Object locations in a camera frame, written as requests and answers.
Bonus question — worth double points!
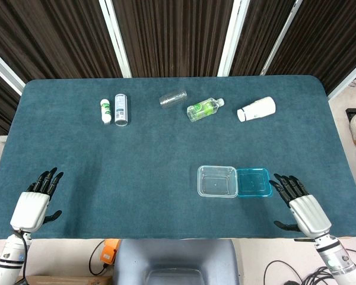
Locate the silver spray can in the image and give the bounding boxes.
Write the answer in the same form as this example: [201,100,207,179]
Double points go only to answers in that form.
[114,93,129,127]

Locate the clear bottle with green label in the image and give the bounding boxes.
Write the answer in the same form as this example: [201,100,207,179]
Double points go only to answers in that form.
[186,97,225,123]

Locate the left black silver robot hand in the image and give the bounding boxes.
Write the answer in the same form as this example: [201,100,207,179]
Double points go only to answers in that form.
[9,167,64,233]

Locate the empty clear plastic bottle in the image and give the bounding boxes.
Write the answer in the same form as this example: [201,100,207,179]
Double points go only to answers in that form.
[158,88,188,109]

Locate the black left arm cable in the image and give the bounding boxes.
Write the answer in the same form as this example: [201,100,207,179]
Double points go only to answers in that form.
[13,229,29,285]

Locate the black floor cable bundle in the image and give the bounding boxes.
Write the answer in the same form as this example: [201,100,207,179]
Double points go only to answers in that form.
[263,249,356,285]

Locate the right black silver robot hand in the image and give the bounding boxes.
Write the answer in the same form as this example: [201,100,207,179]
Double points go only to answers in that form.
[268,173,332,239]

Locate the small white green bottle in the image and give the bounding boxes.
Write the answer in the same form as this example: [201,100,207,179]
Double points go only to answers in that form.
[100,98,112,125]

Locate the clear plastic food container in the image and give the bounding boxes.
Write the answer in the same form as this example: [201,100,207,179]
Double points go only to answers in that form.
[197,165,238,199]

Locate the orange power box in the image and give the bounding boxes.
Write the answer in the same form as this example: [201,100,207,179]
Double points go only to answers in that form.
[100,239,121,265]

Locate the large white plastic bottle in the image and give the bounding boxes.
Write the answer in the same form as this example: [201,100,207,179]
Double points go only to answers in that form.
[236,96,277,123]

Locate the teal velvet table cloth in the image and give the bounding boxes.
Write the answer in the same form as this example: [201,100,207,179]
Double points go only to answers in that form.
[0,74,356,240]

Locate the brown pleated partition panel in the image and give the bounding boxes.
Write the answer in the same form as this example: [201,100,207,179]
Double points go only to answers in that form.
[0,0,133,96]
[265,0,356,97]
[230,0,303,77]
[0,65,21,136]
[112,0,234,78]

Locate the blue container lid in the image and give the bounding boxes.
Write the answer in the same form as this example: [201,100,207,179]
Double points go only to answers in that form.
[236,167,273,198]

